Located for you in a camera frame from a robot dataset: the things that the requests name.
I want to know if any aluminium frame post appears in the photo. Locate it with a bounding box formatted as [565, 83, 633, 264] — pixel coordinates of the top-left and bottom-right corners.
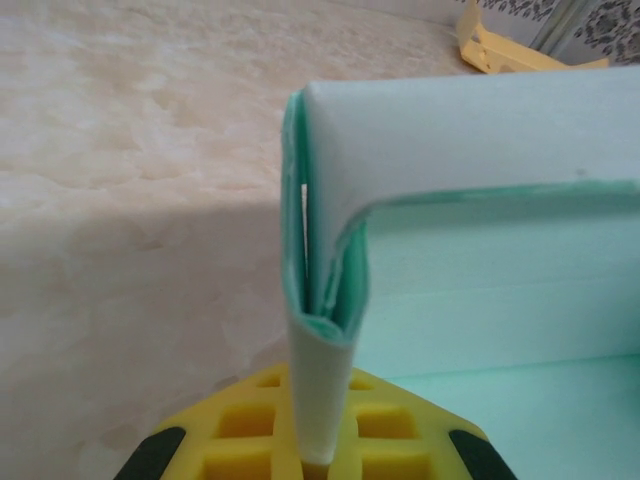
[532, 0, 591, 59]

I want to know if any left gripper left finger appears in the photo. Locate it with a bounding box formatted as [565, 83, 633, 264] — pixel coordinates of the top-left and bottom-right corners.
[115, 363, 307, 480]

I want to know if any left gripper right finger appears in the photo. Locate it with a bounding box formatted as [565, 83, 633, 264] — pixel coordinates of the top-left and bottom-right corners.
[327, 367, 521, 480]

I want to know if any orange paper box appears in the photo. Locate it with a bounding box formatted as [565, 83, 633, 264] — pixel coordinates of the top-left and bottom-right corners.
[455, 0, 611, 76]

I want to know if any teal paper box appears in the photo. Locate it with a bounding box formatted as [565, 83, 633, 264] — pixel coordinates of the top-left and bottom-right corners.
[277, 69, 640, 480]

